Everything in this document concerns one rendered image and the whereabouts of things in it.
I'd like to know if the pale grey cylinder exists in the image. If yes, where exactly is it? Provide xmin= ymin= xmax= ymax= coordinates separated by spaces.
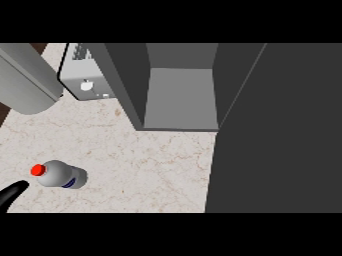
xmin=0 ymin=42 xmax=64 ymax=116

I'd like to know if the red-capped water bottle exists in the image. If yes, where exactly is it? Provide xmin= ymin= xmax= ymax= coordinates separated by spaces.
xmin=29 ymin=159 xmax=89 ymax=190

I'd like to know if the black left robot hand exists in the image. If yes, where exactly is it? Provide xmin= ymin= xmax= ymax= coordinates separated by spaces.
xmin=0 ymin=179 xmax=30 ymax=214

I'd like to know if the dark grey cabinet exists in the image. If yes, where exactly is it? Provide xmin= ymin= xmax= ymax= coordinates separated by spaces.
xmin=83 ymin=42 xmax=268 ymax=133

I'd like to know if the dark grey cabinet door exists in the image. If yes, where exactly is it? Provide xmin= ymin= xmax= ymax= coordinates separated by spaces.
xmin=203 ymin=42 xmax=342 ymax=214

